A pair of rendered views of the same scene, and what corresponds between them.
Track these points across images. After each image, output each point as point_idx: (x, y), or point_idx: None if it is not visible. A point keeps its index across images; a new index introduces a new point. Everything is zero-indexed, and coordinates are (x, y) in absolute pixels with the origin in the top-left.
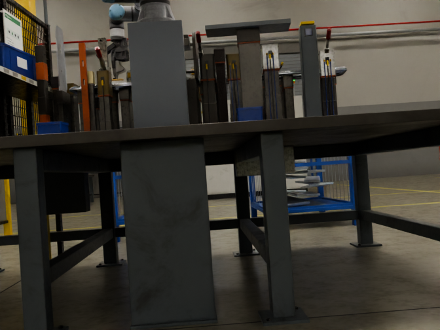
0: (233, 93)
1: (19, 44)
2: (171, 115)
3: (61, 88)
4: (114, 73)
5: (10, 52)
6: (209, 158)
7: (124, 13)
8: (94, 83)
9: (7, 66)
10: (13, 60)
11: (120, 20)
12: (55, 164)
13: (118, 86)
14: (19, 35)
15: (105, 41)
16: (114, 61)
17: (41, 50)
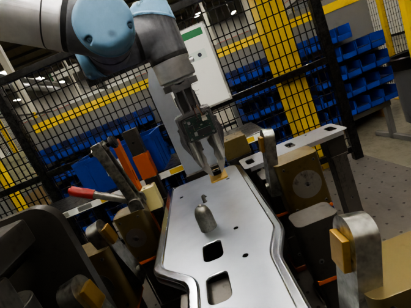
0: None
1: (207, 62)
2: None
3: (197, 164)
4: (202, 168)
5: (89, 168)
6: None
7: (90, 58)
8: (158, 207)
9: (89, 188)
10: (98, 174)
11: (113, 71)
12: None
13: (192, 214)
14: (203, 47)
15: (97, 153)
16: (186, 145)
17: (125, 140)
